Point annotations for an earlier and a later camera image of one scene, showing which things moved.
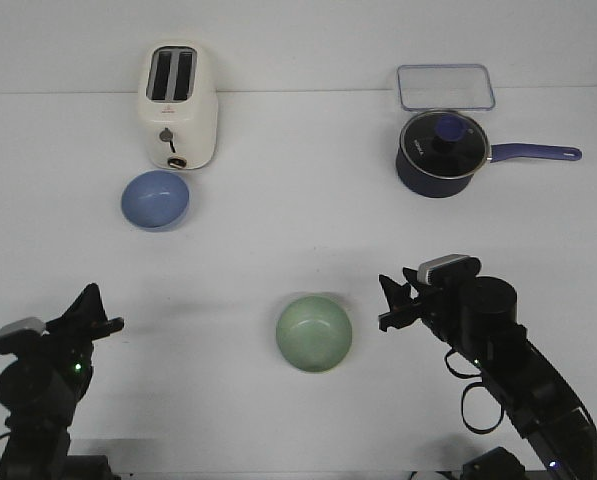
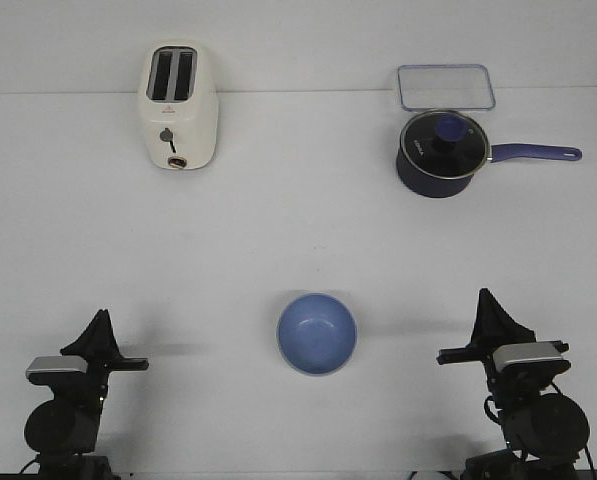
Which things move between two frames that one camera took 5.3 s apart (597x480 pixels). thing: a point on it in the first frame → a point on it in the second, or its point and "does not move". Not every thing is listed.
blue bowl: [155, 200] → [316, 334]
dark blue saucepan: [432, 186] does not move
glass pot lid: [446, 144] does not move
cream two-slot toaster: [178, 104] does not move
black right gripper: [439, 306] → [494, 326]
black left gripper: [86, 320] → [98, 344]
